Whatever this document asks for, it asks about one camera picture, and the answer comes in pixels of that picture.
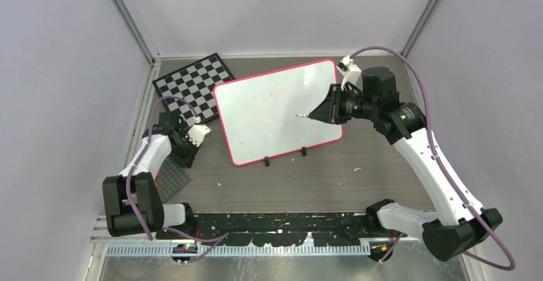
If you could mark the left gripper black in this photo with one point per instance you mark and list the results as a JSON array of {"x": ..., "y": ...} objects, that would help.
[{"x": 186, "y": 162}]

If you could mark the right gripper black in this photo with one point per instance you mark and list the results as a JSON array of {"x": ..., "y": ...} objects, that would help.
[{"x": 329, "y": 110}]

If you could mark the whiteboard with pink frame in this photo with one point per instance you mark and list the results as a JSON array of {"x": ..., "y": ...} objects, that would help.
[{"x": 257, "y": 113}]

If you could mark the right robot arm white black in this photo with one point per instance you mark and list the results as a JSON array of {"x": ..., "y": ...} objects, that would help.
[{"x": 459, "y": 221}]

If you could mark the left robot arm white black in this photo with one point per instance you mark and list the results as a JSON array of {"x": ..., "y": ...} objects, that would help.
[{"x": 131, "y": 200}]

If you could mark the grey studded baseplate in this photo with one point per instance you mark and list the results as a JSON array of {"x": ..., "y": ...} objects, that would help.
[{"x": 173, "y": 179}]

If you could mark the orange curved brick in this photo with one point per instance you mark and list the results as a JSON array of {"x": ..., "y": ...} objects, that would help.
[{"x": 158, "y": 175}]

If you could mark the black white chessboard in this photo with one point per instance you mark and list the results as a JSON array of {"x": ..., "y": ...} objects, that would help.
[{"x": 190, "y": 88}]

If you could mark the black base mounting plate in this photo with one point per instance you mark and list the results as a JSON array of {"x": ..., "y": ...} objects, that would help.
[{"x": 281, "y": 229}]

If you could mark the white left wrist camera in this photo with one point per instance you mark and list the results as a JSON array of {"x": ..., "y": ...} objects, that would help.
[{"x": 197, "y": 132}]

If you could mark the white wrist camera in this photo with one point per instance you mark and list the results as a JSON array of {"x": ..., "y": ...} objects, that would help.
[
  {"x": 197, "y": 132},
  {"x": 349, "y": 70}
]

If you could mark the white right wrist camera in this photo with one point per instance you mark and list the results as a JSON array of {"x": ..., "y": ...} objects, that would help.
[{"x": 349, "y": 70}]

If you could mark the aluminium frame rail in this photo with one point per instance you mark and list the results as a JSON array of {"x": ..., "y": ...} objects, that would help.
[{"x": 167, "y": 243}]

